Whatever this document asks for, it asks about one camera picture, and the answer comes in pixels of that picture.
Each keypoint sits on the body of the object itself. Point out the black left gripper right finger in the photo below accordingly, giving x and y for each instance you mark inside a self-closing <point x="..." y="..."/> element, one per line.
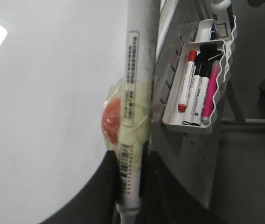
<point x="169" y="198"/>

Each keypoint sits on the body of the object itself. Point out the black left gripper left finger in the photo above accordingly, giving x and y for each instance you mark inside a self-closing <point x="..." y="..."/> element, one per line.
<point x="94" y="203"/>

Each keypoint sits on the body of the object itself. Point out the black capped whiteboard marker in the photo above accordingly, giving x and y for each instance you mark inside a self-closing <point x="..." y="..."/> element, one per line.
<point x="203" y="64"/>
<point x="193" y="90"/>

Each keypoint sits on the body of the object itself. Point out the red capped whiteboard marker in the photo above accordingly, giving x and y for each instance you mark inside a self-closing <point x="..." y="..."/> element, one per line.
<point x="187" y="77"/>

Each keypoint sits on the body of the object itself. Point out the grey perforated pegboard panel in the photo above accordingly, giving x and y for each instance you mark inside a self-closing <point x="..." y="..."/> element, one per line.
<point x="180" y="18"/>

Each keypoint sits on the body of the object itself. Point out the white plastic marker tray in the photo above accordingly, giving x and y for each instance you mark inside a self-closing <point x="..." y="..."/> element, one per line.
<point x="171" y="118"/>

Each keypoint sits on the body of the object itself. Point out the pink highlighter marker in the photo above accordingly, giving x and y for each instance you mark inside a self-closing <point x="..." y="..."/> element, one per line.
<point x="209" y="105"/>

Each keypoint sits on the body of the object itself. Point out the white metal stand leg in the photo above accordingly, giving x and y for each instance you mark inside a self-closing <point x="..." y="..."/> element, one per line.
<point x="239" y="118"/>

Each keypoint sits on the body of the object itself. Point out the blue pen in tray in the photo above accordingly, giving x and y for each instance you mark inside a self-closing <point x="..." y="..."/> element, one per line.
<point x="212" y="32"/>

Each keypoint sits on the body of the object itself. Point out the white bottle with label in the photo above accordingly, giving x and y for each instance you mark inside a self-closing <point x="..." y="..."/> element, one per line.
<point x="219" y="10"/>

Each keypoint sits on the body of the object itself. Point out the white whiteboard with grey frame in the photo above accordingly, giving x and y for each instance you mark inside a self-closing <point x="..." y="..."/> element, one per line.
<point x="58" y="60"/>

